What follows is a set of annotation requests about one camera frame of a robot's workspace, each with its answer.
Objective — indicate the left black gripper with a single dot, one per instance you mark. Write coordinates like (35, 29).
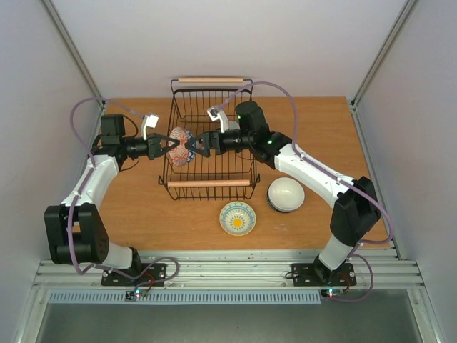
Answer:
(155, 149)

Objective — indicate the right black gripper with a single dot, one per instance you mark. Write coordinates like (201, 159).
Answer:
(213, 142)

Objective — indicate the red patterned bowl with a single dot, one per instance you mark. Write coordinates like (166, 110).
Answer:
(180, 156)

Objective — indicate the white bowl with brown diamonds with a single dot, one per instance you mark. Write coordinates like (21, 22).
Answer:
(233, 125)

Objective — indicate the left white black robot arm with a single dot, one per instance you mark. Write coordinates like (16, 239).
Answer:
(74, 228)

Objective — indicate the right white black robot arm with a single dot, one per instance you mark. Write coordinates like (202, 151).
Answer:
(353, 201)

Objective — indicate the teal yellow sun bowl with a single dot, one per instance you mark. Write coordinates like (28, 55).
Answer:
(237, 218)

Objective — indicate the white bowl under stack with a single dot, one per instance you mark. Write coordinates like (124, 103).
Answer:
(285, 195)

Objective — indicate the left circuit board with leds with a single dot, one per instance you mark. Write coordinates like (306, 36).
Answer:
(135, 295)

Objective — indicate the circuit board with leds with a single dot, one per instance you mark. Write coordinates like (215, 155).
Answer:
(135, 295)
(333, 293)

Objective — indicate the right circuit board with leds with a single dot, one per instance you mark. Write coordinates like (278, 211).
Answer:
(333, 293)

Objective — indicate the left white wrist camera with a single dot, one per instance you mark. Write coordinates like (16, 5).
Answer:
(149, 122)

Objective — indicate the black wire dish rack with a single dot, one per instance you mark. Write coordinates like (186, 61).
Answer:
(232, 175)

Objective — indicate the aluminium rail frame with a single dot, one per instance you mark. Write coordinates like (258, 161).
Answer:
(244, 269)

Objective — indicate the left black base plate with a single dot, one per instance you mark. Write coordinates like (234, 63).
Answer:
(132, 277)

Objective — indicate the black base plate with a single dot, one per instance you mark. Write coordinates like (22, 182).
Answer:
(304, 275)
(132, 277)

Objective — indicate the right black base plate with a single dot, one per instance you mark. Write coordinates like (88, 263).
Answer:
(304, 275)

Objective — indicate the grey slotted cable duct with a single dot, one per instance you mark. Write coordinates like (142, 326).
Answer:
(187, 297)

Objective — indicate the left aluminium corner post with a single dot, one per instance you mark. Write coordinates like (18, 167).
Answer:
(63, 32)

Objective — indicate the aluminium corner post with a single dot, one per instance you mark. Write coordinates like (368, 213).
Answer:
(63, 32)
(387, 45)

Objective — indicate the right aluminium corner post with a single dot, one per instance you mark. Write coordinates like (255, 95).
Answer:
(387, 45)

